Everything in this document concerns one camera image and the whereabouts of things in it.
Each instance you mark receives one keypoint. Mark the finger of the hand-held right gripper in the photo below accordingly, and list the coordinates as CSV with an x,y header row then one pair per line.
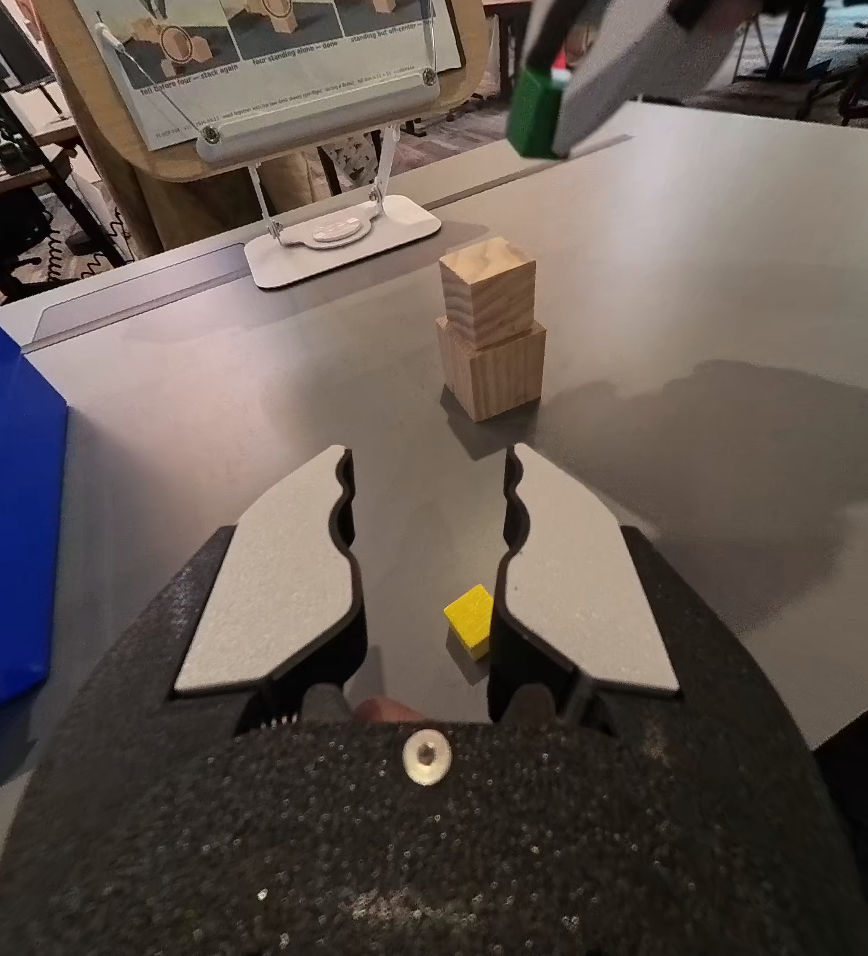
x,y
628,60
553,30

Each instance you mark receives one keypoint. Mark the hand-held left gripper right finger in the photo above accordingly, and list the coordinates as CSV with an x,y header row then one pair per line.
x,y
590,590

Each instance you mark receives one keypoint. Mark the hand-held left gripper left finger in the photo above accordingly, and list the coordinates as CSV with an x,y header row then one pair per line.
x,y
277,590

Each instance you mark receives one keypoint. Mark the green wooden cube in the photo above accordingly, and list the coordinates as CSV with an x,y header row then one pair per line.
x,y
534,116

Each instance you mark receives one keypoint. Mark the yellow wooden cube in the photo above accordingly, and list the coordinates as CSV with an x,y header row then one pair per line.
x,y
471,620

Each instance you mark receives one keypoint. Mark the large plain wooden cube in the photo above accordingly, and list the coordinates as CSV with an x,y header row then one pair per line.
x,y
493,381

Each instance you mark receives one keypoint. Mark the medium plain wooden cube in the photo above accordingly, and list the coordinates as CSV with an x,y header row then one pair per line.
x,y
490,306

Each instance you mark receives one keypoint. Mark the printed white cloth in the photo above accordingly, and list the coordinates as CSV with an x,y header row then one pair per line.
x,y
355,160

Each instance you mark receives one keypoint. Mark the instruction sheet in clear holder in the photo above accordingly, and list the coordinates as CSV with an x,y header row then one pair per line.
x,y
292,75

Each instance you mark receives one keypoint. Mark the large blue plastic bin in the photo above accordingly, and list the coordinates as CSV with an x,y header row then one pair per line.
x,y
0,485

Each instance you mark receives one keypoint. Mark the brown fabric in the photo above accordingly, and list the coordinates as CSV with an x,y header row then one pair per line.
x,y
195,205

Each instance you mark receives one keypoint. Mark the light plywood board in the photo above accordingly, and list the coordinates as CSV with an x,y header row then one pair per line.
x,y
75,89

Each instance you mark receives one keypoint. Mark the wooden desk with black frame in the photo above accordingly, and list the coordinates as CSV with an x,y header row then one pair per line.
x,y
0,179

